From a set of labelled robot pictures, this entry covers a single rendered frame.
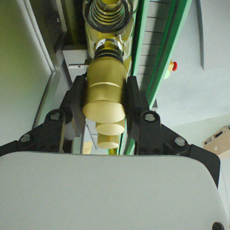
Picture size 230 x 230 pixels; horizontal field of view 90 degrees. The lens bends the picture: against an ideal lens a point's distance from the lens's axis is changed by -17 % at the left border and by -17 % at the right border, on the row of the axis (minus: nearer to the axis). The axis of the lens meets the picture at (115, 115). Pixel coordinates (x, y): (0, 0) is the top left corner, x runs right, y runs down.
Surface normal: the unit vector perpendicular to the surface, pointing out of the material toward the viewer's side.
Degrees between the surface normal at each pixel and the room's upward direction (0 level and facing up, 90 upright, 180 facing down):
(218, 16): 3
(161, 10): 0
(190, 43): 0
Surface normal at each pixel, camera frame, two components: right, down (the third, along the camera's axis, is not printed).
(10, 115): 1.00, 0.01
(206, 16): -0.07, 0.87
